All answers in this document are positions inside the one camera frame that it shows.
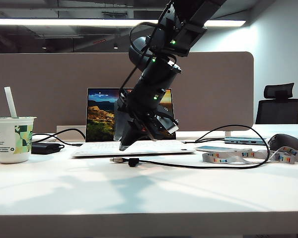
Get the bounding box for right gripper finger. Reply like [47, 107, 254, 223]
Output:
[113, 109, 128, 144]
[118, 119, 151, 152]

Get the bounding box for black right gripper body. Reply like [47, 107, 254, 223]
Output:
[125, 108, 171, 142]

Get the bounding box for black charger cable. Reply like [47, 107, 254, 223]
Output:
[110, 124, 271, 170]

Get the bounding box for light blue phone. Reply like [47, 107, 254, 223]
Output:
[196, 145, 253, 153]

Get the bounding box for brown desk divider panel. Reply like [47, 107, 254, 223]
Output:
[0, 51, 255, 132]

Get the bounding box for white laptop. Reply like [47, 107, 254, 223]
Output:
[72, 87, 196, 158]

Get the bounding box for black power adapter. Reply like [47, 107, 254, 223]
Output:
[31, 142, 65, 155]

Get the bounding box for grey USB hub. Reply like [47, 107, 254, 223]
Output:
[224, 136, 268, 146]

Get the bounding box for white straw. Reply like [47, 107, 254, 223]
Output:
[4, 86, 18, 119]

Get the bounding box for green print paper cup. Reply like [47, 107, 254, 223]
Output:
[0, 116, 38, 164]

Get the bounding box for black mesh office chair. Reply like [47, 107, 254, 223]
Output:
[255, 82, 298, 124]

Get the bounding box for black vertical mouse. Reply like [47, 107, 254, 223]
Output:
[267, 133, 298, 156]

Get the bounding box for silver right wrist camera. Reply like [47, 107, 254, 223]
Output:
[155, 109, 180, 134]

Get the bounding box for black laptop hub cable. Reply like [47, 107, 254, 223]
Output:
[182, 138, 226, 145]

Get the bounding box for black power adapter cable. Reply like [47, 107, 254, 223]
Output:
[32, 128, 87, 147]

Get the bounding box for grey printed lanyard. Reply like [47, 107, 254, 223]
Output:
[202, 146, 298, 167]

